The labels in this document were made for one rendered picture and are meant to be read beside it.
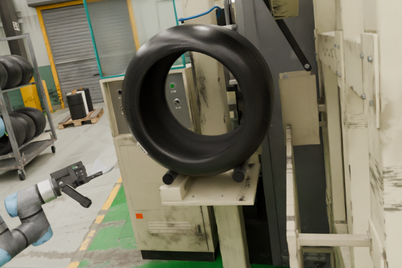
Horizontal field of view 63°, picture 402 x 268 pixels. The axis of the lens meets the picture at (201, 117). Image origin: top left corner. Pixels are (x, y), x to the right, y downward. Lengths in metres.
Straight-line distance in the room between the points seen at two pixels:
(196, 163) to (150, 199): 1.02
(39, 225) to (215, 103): 0.87
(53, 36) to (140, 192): 9.27
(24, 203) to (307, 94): 1.13
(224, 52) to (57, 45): 10.12
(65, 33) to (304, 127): 9.96
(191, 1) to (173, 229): 1.42
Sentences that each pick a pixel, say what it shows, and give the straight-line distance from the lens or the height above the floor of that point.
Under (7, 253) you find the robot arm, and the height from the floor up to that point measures 0.88.
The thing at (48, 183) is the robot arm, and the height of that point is 1.02.
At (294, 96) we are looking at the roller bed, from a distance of 1.42.
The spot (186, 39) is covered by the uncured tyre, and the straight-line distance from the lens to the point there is 1.13.
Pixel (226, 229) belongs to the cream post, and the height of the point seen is 0.44.
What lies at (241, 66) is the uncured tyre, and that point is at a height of 1.30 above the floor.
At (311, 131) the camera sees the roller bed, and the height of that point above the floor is 0.96.
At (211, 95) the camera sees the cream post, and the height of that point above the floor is 1.15.
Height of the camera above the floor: 1.40
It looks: 13 degrees down
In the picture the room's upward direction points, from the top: 9 degrees counter-clockwise
